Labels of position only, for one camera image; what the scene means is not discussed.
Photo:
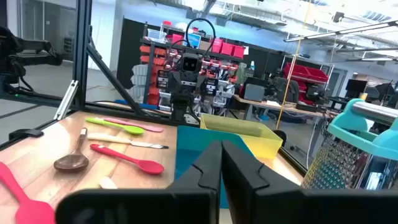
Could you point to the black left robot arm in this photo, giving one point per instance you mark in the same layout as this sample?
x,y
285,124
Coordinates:
x,y
180,105

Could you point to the wooden workbench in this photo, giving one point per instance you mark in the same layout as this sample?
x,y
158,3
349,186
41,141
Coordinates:
x,y
280,107

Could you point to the green silicone spoon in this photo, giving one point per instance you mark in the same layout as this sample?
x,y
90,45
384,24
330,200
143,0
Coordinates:
x,y
130,129

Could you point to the pink silicone spatula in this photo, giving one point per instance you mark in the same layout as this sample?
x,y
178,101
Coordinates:
x,y
146,127

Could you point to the red silicone spoon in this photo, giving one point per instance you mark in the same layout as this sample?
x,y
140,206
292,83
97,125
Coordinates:
x,y
146,165

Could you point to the black shelf with red bins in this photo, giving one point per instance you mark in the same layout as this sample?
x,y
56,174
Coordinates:
x,y
224,49

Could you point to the teal metal box grater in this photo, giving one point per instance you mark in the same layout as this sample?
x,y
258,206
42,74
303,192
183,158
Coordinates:
x,y
348,149

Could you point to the red silicone spatula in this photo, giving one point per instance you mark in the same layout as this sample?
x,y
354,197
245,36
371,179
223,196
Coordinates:
x,y
31,211

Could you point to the ceiling light fixture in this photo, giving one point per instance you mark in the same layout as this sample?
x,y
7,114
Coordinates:
x,y
342,31

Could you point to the dark brown wooden spoon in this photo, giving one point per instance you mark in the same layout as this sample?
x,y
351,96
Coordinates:
x,y
71,161

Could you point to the black aluminium table frame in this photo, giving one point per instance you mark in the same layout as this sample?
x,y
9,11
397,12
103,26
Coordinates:
x,y
82,46

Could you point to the yellow translucent plastic bin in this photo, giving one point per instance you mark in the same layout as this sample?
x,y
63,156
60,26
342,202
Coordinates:
x,y
248,133

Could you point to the black background machine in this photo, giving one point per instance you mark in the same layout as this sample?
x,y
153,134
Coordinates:
x,y
12,53

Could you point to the black table clamp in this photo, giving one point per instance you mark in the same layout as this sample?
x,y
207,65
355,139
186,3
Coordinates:
x,y
26,133

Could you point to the red bin cart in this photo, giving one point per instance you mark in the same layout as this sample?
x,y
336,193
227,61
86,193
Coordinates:
x,y
306,74

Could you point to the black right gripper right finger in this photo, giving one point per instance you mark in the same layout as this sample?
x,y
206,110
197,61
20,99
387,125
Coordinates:
x,y
280,205

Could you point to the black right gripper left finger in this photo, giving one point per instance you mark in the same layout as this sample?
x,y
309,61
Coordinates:
x,y
192,205

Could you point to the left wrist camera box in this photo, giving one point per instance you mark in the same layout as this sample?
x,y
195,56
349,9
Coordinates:
x,y
190,63

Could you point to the silver aluminium bracket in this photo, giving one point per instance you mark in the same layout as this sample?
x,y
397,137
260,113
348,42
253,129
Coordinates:
x,y
66,99

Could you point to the blue plastic bin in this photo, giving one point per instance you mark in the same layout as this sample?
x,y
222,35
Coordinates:
x,y
192,146

